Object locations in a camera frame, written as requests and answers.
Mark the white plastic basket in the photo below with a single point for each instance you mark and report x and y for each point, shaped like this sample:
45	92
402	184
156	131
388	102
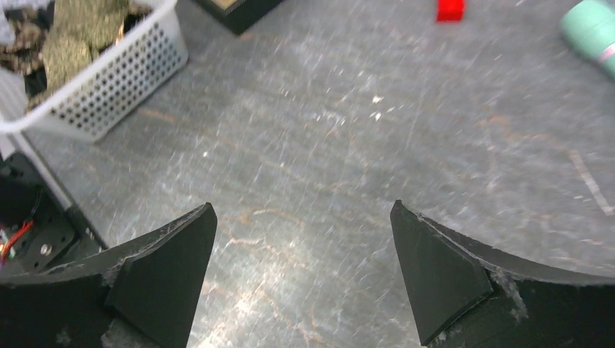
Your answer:
99	97

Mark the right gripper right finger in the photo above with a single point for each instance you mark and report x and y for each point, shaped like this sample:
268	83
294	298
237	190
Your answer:
464	293

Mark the olive green tie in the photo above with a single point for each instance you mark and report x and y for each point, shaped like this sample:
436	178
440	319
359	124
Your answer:
80	32

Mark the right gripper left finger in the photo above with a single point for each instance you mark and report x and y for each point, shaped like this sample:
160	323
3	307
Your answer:
142	293

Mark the mint green flashlight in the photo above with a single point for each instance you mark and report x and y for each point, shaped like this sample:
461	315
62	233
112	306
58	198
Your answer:
588	27

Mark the red toy brick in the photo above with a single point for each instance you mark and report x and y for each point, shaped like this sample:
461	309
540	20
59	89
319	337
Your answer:
450	10

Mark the brown floral tie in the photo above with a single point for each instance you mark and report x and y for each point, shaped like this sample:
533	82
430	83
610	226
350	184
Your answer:
30	27

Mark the wooden tie organizer box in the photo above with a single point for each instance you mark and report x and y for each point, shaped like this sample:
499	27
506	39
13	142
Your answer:
238	16

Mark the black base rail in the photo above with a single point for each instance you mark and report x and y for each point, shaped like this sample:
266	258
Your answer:
44	234

